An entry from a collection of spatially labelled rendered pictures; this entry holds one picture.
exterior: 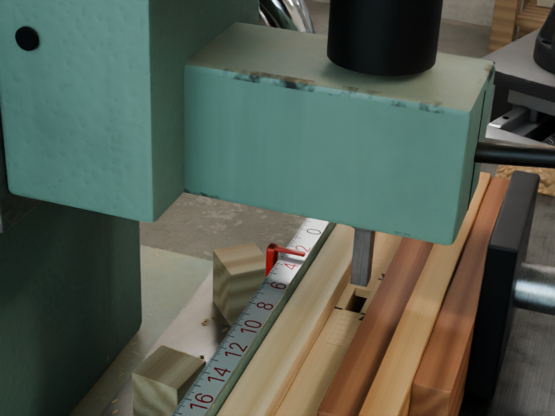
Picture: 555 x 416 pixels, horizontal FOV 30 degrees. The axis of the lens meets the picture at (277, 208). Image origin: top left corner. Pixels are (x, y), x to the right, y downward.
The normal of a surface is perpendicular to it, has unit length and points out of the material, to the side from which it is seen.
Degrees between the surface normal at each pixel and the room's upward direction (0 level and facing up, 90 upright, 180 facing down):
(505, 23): 90
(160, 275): 0
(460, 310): 0
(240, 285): 90
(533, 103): 90
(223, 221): 0
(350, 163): 90
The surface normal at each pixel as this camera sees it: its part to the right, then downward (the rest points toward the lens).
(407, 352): 0.04, -0.88
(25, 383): 0.94, 0.19
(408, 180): -0.33, 0.44
